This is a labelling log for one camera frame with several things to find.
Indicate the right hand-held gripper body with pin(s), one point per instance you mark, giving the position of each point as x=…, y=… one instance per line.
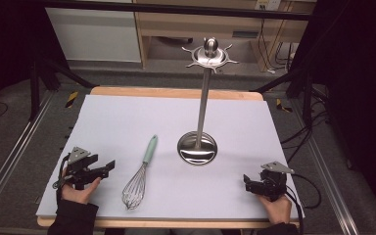
x=272, y=182

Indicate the white cabinet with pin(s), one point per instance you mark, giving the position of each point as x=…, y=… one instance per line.
x=91, y=36

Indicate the yellow black hazard tape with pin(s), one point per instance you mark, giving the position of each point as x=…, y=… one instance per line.
x=283, y=106
x=71, y=99

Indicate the person's right hand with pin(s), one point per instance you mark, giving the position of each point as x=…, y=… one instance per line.
x=279, y=210

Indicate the steel utensil rack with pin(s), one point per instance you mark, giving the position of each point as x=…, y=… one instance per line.
x=199, y=130

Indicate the metal floor rail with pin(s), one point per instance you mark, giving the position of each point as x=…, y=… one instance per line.
x=16, y=143
x=326, y=176

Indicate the white table mat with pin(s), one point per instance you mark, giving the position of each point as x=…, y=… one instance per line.
x=176, y=111

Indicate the black horizontal frame bar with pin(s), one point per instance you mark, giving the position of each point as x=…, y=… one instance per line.
x=176, y=9

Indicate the black metal stand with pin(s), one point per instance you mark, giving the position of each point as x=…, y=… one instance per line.
x=34, y=88
x=306, y=98

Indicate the wooden table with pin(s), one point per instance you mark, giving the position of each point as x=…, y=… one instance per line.
x=176, y=91

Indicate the black curtain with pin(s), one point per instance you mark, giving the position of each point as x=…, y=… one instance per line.
x=6, y=49
x=359, y=81

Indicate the person's left hand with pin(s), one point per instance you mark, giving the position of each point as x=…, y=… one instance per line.
x=78, y=194

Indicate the wooden desk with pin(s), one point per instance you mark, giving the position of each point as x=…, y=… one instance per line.
x=176, y=26

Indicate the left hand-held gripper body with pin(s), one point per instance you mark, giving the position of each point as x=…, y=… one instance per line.
x=78, y=164

